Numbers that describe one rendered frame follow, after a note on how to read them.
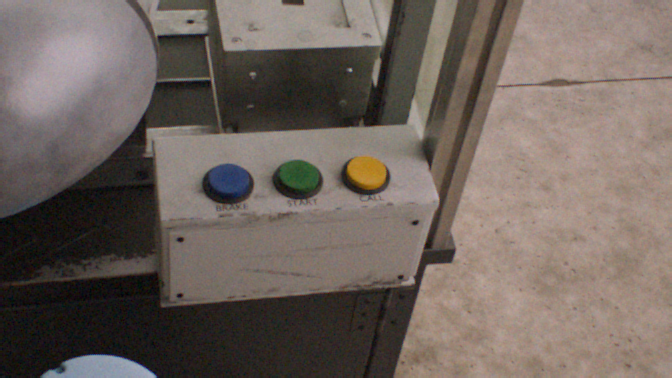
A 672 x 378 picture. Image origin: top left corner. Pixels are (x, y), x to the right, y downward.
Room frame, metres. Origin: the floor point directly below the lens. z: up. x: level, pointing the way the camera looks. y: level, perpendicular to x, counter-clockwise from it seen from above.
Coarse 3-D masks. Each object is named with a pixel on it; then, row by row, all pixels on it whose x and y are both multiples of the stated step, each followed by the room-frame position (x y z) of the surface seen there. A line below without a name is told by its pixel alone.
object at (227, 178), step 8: (216, 168) 0.69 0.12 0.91; (224, 168) 0.69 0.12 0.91; (232, 168) 0.70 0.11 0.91; (240, 168) 0.70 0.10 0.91; (216, 176) 0.68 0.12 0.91; (224, 176) 0.68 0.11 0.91; (232, 176) 0.69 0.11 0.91; (240, 176) 0.69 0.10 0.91; (248, 176) 0.69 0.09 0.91; (208, 184) 0.68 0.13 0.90; (216, 184) 0.67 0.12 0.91; (224, 184) 0.67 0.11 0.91; (232, 184) 0.68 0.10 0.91; (240, 184) 0.68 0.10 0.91; (248, 184) 0.68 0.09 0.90; (216, 192) 0.67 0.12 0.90; (224, 192) 0.66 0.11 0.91; (232, 192) 0.67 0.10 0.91; (240, 192) 0.67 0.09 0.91
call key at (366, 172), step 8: (352, 160) 0.74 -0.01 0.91; (360, 160) 0.74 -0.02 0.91; (368, 160) 0.74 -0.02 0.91; (376, 160) 0.74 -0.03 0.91; (352, 168) 0.72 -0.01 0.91; (360, 168) 0.73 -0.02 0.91; (368, 168) 0.73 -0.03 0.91; (376, 168) 0.73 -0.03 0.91; (384, 168) 0.73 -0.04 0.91; (352, 176) 0.71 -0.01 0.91; (360, 176) 0.72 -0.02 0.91; (368, 176) 0.72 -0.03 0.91; (376, 176) 0.72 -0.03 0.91; (384, 176) 0.72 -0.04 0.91; (360, 184) 0.71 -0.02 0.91; (368, 184) 0.71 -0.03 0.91; (376, 184) 0.71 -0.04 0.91
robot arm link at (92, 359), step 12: (72, 360) 0.42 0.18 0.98; (84, 360) 0.42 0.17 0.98; (96, 360) 0.42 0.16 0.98; (108, 360) 0.42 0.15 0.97; (120, 360) 0.43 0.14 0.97; (48, 372) 0.40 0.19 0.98; (60, 372) 0.41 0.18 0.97; (72, 372) 0.41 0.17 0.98; (84, 372) 0.41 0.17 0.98; (96, 372) 0.41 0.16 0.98; (108, 372) 0.41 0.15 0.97; (120, 372) 0.41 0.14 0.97; (132, 372) 0.42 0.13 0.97; (144, 372) 0.42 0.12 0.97
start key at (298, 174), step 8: (296, 160) 0.72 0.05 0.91; (304, 160) 0.72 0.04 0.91; (280, 168) 0.71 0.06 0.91; (288, 168) 0.71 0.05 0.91; (296, 168) 0.71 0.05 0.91; (304, 168) 0.71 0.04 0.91; (312, 168) 0.72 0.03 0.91; (280, 176) 0.70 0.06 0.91; (288, 176) 0.70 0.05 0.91; (296, 176) 0.70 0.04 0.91; (304, 176) 0.70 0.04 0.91; (312, 176) 0.70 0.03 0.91; (280, 184) 0.69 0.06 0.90; (288, 184) 0.69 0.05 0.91; (296, 184) 0.69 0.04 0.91; (304, 184) 0.69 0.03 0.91; (312, 184) 0.69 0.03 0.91; (296, 192) 0.69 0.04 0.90; (304, 192) 0.69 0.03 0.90
